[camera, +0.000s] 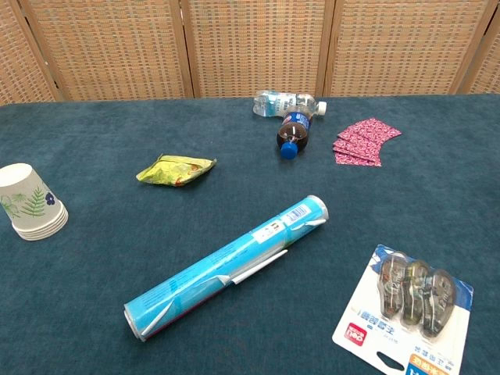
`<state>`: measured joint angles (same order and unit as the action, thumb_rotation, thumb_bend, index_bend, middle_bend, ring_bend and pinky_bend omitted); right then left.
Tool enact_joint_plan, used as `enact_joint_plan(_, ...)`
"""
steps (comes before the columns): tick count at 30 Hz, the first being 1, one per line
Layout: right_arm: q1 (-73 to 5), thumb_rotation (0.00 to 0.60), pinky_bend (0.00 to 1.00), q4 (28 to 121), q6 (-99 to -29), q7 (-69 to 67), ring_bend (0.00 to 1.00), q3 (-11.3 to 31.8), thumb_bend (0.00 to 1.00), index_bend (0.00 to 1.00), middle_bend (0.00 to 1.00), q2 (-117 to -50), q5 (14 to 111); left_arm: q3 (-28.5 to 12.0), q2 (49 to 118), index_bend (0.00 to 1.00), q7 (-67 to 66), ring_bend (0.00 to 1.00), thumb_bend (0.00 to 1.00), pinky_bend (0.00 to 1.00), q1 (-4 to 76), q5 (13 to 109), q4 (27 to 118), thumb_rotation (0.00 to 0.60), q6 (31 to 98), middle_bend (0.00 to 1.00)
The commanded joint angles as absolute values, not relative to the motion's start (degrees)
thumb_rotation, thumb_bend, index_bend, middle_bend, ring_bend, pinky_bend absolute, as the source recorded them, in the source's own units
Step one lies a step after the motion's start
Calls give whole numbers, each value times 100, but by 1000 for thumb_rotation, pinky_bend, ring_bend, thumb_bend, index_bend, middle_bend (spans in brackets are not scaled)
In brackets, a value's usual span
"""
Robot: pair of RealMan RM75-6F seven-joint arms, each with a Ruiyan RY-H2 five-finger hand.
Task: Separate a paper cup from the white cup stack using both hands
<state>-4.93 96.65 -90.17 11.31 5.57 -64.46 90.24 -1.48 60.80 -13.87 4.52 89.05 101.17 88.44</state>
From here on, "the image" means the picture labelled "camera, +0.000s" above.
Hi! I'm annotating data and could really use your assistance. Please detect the white paper cup leaf print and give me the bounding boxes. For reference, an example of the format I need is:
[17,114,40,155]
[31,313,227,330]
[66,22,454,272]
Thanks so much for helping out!
[14,207,68,238]
[16,211,69,240]
[12,203,67,235]
[0,162,66,232]
[18,215,70,242]

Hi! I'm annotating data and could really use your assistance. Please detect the cola bottle blue cap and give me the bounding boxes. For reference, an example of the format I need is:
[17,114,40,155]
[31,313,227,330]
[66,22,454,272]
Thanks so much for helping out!
[276,110,313,160]

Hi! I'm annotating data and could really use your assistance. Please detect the yellow green snack packet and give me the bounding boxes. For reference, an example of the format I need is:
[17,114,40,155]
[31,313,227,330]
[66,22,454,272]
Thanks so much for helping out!
[135,154,217,188]

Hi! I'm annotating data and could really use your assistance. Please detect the light blue wrapped roll tube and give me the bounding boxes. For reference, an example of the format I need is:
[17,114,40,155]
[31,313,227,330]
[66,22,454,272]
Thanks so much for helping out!
[123,194,330,343]

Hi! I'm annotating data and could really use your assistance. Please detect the clear water bottle white cap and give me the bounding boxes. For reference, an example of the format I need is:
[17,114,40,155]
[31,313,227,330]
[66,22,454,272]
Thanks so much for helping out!
[252,90,328,118]

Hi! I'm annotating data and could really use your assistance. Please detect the pink patterned flat packet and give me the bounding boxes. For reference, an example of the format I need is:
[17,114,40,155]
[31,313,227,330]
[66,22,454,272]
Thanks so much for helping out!
[333,138,388,156]
[334,150,382,167]
[337,117,402,145]
[334,132,394,152]
[334,144,384,161]

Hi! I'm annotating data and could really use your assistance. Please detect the woven rattan screen panel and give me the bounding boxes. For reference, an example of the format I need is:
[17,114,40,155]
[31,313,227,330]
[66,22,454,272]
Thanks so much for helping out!
[456,23,500,95]
[180,0,335,98]
[0,0,63,105]
[19,0,195,102]
[323,0,499,97]

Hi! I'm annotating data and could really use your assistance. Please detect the teal table cloth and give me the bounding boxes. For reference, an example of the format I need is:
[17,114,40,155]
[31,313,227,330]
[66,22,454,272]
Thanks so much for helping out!
[0,93,500,375]

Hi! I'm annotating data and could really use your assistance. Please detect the correction tape blister card pack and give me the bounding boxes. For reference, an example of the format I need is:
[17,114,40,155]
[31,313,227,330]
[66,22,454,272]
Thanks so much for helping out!
[331,244,475,375]

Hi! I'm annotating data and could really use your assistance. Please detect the grey translucent correction tape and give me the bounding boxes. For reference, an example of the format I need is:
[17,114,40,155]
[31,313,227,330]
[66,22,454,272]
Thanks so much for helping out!
[400,259,431,326]
[420,268,457,339]
[377,252,408,318]

